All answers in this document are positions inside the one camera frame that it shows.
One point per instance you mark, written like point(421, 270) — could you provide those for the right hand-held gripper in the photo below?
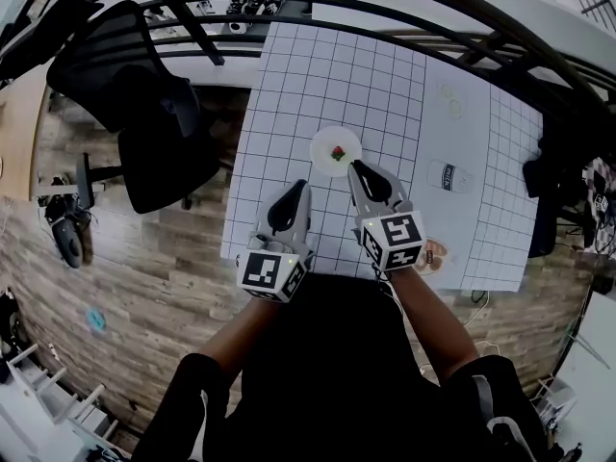
point(394, 238)

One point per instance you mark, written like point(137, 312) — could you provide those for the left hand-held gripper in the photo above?
point(264, 272)

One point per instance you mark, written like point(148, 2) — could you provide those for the red strawberry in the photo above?
point(338, 152)

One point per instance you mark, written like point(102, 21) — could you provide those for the white round plate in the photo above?
point(325, 142)

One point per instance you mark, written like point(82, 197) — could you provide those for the person's right forearm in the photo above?
point(433, 320)

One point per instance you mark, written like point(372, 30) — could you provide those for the person's left forearm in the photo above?
point(236, 340)

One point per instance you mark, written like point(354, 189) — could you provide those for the white grid tablecloth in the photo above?
point(289, 113)

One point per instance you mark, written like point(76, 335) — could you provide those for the black mesh office chair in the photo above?
point(163, 171)

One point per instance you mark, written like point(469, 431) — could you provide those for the person's black clothing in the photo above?
point(337, 378)

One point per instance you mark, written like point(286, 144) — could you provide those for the black jacket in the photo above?
point(563, 181)

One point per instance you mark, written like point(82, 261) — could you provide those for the black metal railing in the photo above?
point(192, 27)

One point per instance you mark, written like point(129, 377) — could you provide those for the blue floor sticker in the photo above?
point(95, 319)

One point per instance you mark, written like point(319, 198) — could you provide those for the black floor device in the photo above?
point(67, 243)

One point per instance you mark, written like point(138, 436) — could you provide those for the small black white patterned box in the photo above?
point(601, 202)

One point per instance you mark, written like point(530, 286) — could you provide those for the checkered cloth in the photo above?
point(601, 229)

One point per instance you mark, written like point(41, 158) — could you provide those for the wooden desk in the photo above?
point(19, 128)

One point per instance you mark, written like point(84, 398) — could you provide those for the white plastic stool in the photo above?
point(556, 404)

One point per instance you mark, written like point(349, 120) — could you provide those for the white table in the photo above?
point(592, 378)

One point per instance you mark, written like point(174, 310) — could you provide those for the white shelf rack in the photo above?
point(43, 412)

